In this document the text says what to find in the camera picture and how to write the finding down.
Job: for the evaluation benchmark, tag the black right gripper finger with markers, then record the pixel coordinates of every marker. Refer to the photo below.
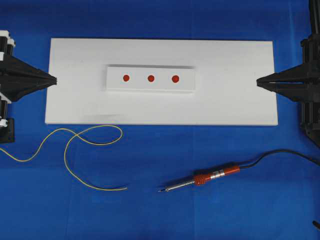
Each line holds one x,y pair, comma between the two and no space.
293,91
291,75

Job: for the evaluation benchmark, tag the small white raised plate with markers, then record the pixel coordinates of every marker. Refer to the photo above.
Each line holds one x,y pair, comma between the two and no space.
150,79

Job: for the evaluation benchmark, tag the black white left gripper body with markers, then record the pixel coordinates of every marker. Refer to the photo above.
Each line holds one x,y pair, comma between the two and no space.
7,45

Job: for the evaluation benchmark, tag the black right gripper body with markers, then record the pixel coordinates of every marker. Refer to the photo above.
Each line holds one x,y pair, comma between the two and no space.
310,108

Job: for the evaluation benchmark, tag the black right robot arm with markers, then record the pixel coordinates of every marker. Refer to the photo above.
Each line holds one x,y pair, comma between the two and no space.
302,83

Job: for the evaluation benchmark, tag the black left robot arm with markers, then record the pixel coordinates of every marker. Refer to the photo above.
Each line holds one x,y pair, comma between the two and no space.
17,79

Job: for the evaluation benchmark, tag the large white foam board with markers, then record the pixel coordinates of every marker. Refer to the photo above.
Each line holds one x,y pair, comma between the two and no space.
226,91

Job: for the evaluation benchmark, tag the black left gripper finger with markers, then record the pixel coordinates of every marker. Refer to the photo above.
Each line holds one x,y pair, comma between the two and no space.
14,67
14,91

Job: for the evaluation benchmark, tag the red handled soldering iron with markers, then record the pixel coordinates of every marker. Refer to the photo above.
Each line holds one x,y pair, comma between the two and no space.
203,178

